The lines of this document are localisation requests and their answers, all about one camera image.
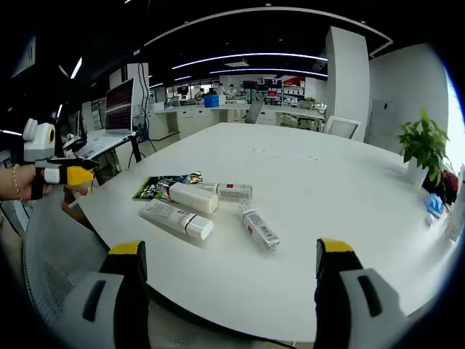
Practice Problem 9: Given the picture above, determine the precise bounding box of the small white skincare bottle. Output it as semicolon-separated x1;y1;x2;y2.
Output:
199;180;254;201
237;202;281;252

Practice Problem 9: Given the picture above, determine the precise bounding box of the green potted plant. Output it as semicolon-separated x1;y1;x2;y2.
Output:
396;108;452;187

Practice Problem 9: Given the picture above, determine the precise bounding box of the black laptop stand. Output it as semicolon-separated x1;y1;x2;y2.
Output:
61;132;143;182

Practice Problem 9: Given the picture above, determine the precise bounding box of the table cable slot cover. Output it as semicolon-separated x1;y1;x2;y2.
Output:
251;146;321;164

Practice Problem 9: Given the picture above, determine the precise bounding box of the white skincare tube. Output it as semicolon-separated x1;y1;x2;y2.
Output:
139;197;214;241

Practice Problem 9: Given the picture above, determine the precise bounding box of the green skincare sachet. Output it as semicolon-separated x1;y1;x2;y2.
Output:
131;174;192;201

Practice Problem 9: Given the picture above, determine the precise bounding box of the white mesh chair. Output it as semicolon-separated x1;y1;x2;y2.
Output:
322;115;362;141

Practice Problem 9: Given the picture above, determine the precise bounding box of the person's left hand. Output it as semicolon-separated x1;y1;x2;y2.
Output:
16;163;54;201

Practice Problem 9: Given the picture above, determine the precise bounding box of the white cabinet counter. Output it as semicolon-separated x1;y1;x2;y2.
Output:
148;101;328;141

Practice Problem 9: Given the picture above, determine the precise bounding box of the large white pump skincare bottle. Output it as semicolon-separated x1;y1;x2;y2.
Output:
159;180;221;216

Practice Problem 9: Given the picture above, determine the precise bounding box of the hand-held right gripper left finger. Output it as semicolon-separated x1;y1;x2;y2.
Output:
54;239;150;349

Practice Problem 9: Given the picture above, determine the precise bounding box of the dark red bag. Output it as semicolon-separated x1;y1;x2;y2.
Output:
430;169;459;206

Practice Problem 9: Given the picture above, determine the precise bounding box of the white plant pot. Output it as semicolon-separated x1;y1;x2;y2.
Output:
405;159;430;190

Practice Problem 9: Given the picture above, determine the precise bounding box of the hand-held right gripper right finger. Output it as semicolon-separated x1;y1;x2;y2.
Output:
314;237;415;349

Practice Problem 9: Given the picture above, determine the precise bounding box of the blue plastic bag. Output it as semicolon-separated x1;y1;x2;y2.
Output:
422;191;448;216

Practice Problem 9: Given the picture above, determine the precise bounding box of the beaded bracelet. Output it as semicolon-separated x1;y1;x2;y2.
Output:
12;163;22;201

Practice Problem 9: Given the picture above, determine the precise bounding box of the silver laptop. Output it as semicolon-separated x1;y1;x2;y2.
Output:
74;77;138;159

